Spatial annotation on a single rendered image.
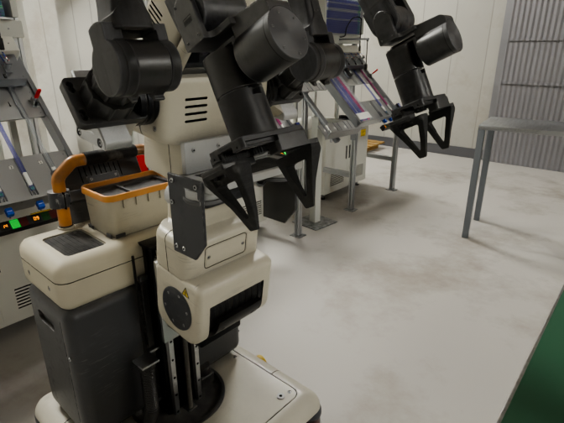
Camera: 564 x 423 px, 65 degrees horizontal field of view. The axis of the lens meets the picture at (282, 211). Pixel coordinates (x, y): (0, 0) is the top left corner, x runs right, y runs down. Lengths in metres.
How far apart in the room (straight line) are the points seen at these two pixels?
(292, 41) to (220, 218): 0.58
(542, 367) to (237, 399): 1.02
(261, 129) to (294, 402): 1.04
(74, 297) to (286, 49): 0.82
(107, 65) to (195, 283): 0.47
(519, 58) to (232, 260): 4.97
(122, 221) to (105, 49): 0.59
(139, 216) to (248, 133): 0.73
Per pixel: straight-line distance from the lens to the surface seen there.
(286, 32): 0.48
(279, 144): 0.50
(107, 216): 1.17
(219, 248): 0.97
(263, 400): 1.42
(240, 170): 0.46
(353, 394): 1.87
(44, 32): 5.18
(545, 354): 0.57
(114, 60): 0.66
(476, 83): 5.86
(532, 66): 5.66
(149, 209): 1.21
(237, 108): 0.51
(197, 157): 0.84
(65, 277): 1.10
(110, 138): 0.78
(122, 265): 1.16
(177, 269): 0.95
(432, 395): 1.94
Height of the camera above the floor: 1.26
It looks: 20 degrees down
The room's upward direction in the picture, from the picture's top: straight up
